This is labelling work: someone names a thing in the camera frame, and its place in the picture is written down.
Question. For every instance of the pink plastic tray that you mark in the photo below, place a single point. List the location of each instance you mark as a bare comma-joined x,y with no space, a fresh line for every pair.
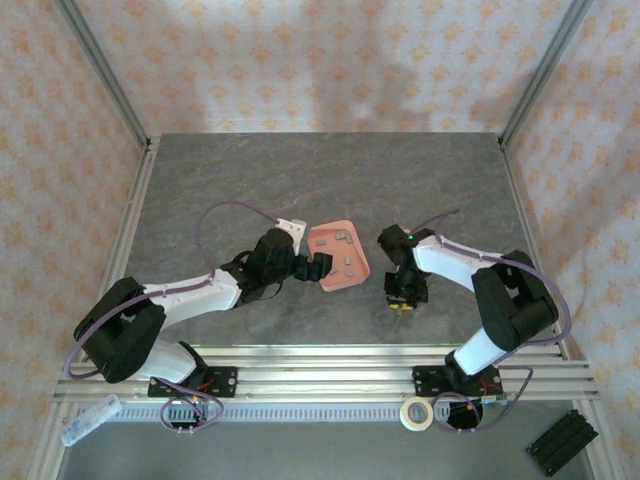
360,270

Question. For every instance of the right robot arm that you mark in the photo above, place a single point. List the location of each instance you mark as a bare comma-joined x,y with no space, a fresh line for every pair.
515,300

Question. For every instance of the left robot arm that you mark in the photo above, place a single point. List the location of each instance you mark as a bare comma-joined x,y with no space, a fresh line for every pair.
190,300

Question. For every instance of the white tape roll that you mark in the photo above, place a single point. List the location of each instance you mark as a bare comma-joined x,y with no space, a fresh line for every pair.
403,414

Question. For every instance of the small green circuit board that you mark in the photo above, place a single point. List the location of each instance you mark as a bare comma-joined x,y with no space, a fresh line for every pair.
495,400

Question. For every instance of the black aluminium extrusion piece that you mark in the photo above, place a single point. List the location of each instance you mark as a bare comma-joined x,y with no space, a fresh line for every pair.
560,442

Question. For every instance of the clear plastic bottle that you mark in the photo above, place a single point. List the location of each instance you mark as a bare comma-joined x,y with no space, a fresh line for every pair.
90,420

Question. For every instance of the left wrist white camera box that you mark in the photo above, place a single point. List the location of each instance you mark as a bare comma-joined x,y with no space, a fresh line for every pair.
292,232

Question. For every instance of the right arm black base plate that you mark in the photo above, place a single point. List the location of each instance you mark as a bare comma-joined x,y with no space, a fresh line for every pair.
425,382

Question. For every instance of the aluminium front rail beam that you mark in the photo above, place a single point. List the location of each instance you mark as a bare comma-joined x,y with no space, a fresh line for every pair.
325,385

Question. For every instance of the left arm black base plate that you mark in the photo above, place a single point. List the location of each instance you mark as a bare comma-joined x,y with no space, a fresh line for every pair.
225,382

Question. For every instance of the aluminium side rail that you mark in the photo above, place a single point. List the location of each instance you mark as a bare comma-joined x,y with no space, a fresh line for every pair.
520,200
131,220

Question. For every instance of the aluminium upright post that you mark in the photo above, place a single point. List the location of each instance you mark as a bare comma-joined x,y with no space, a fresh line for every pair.
92,50
556,50

